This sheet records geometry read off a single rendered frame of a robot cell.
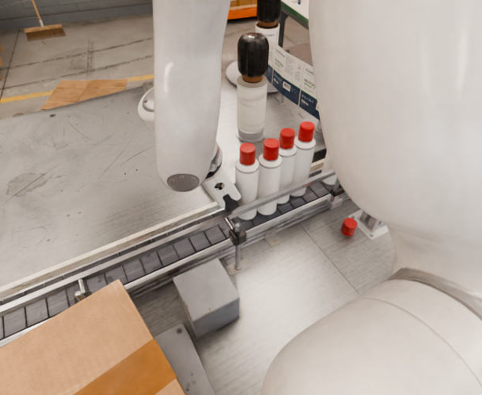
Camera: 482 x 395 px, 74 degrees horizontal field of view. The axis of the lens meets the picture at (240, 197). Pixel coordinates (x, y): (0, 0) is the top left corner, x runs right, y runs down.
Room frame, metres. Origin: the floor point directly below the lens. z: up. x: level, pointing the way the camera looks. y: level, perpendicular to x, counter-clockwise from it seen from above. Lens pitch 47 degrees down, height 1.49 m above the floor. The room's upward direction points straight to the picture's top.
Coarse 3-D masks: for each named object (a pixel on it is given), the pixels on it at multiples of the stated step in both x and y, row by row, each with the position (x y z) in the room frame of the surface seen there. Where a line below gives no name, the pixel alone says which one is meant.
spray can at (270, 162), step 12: (264, 144) 0.52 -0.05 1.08; (276, 144) 0.52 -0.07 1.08; (264, 156) 0.52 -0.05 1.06; (276, 156) 0.51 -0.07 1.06; (264, 168) 0.50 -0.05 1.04; (276, 168) 0.50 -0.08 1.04; (264, 180) 0.50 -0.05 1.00; (276, 180) 0.51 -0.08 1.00; (264, 192) 0.50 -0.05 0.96; (276, 204) 0.51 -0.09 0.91
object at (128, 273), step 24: (312, 192) 0.58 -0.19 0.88; (264, 216) 0.50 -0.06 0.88; (192, 240) 0.43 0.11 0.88; (216, 240) 0.43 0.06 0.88; (96, 264) 0.37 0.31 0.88; (144, 264) 0.37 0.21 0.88; (168, 264) 0.37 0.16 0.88; (72, 288) 0.31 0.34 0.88; (96, 288) 0.31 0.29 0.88; (24, 312) 0.26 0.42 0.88; (48, 312) 0.26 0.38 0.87; (0, 336) 0.21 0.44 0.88
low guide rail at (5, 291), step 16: (320, 160) 0.67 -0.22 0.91; (208, 208) 0.50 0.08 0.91; (160, 224) 0.45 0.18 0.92; (176, 224) 0.46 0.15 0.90; (128, 240) 0.40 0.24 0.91; (80, 256) 0.36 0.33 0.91; (96, 256) 0.37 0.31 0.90; (48, 272) 0.33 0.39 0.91; (64, 272) 0.34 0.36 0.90; (0, 288) 0.29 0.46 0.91; (16, 288) 0.30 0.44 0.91
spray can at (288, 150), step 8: (288, 128) 0.58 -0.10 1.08; (280, 136) 0.56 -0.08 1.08; (288, 136) 0.55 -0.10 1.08; (280, 144) 0.56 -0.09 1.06; (288, 144) 0.55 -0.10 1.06; (280, 152) 0.55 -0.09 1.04; (288, 152) 0.54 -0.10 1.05; (296, 152) 0.55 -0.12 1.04; (288, 160) 0.54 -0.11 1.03; (288, 168) 0.54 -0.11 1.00; (288, 176) 0.54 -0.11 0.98; (280, 184) 0.54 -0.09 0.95; (288, 184) 0.54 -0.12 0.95; (280, 200) 0.54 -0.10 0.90; (288, 200) 0.55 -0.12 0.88
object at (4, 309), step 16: (320, 176) 0.56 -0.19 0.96; (288, 192) 0.51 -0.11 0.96; (240, 208) 0.45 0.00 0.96; (208, 224) 0.41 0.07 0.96; (160, 240) 0.37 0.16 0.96; (176, 240) 0.38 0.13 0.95; (128, 256) 0.33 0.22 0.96; (96, 272) 0.30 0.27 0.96; (48, 288) 0.27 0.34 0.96; (64, 288) 0.27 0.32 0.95; (16, 304) 0.24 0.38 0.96
